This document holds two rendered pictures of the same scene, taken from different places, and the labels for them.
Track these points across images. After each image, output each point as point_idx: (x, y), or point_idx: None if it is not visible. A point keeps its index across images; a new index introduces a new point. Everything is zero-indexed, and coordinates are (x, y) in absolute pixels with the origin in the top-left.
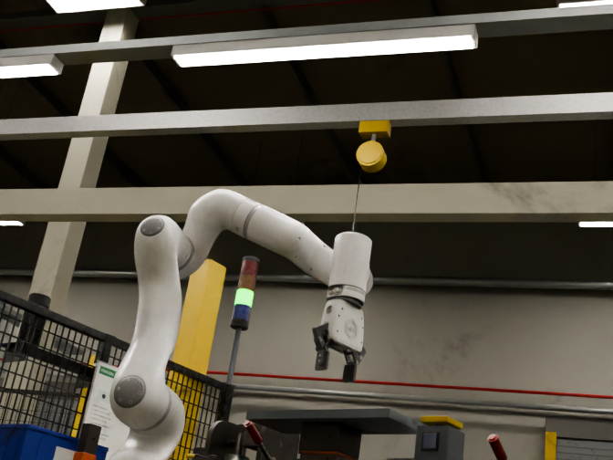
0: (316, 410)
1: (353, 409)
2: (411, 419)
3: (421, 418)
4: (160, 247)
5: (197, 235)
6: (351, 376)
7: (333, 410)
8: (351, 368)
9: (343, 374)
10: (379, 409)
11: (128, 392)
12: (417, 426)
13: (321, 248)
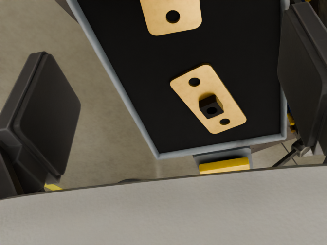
0: (79, 22)
1: (128, 109)
2: (230, 147)
3: (199, 169)
4: None
5: None
6: (284, 83)
7: (105, 67)
8: (300, 114)
9: (297, 35)
10: (149, 146)
11: None
12: (194, 156)
13: None
